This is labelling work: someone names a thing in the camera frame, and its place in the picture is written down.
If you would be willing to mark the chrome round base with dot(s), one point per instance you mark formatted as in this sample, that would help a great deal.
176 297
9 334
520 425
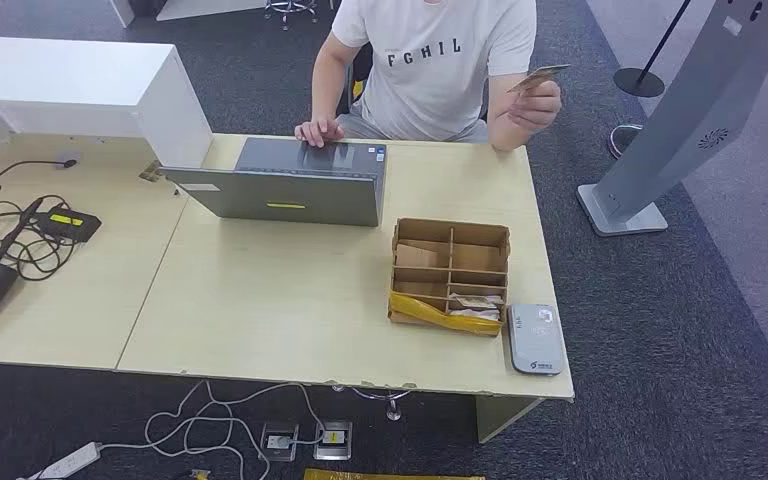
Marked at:
624 136

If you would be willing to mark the person's right forearm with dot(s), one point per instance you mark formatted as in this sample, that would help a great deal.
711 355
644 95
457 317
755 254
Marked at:
328 99

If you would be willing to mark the ID card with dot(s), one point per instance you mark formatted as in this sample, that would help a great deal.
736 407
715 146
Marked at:
540 77

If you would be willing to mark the patterned room key card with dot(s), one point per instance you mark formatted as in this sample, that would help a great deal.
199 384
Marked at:
478 301
475 315

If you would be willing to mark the person's right hand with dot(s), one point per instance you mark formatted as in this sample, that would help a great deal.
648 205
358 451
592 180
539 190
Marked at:
321 129

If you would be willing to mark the open metal floor socket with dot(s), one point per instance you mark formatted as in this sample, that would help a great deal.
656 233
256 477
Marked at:
279 442

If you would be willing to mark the person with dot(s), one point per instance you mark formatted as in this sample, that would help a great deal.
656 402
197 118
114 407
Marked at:
430 86

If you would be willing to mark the chrome stool base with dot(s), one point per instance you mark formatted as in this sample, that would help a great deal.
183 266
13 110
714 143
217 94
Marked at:
289 8

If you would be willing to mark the black stanchion post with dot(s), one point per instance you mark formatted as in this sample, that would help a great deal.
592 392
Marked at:
638 82

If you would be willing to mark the person's left hand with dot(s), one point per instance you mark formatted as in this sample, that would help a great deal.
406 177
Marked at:
536 106

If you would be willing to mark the black gooseneck microphone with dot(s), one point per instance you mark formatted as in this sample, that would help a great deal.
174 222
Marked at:
69 161

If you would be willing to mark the chrome bracket under desk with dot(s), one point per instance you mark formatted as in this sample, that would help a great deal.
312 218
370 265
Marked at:
394 414

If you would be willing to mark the white counter shelf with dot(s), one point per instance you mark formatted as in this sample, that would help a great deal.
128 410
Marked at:
59 73

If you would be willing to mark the floor socket with yellow label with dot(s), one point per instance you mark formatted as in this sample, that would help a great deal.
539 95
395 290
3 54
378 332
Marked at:
333 440

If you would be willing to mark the grey card reader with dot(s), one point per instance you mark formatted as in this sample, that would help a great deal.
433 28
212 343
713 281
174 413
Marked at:
535 344

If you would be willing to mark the cardboard organizer box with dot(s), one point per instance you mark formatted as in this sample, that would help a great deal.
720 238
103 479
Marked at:
424 233

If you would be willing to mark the beige desk leg panel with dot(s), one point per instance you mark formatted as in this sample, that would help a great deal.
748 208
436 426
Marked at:
500 417

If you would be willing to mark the white power strip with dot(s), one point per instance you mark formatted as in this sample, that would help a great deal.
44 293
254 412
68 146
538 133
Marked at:
72 460

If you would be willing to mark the grey kiosk stand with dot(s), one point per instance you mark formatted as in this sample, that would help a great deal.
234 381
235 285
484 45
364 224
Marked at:
689 112

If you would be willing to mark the black adapter with yellow label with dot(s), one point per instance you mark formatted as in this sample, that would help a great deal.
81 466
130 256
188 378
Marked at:
69 225

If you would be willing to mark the yellow black plug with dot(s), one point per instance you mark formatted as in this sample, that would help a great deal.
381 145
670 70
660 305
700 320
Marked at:
200 474

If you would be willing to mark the white panel furniture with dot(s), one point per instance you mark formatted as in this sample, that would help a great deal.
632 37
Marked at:
212 6

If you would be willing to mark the yellow floor tape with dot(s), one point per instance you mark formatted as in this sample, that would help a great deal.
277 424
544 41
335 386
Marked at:
390 475

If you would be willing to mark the grey laptop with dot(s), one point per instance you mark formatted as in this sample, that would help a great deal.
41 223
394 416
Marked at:
291 192

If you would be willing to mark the small wooden bracket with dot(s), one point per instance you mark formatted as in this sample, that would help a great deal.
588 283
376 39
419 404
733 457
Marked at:
151 172

